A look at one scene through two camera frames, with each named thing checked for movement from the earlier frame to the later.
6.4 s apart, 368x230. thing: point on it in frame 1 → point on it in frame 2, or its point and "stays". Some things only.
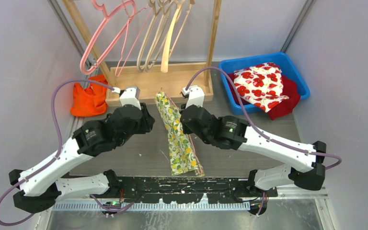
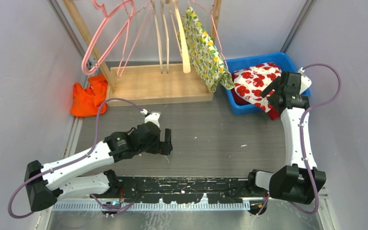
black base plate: [217, 190] stays
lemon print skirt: [183, 158] → [203, 55]
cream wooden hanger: [164, 65] → [186, 63]
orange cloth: [90, 101] stays
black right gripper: [186, 130] → [274, 85]
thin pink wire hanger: [189, 136] → [211, 12]
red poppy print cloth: [261, 86] stays
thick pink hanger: [106, 16] stays
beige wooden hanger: [141, 58] → [158, 34]
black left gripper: [147, 121] → [163, 148]
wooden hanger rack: [174, 79] stays
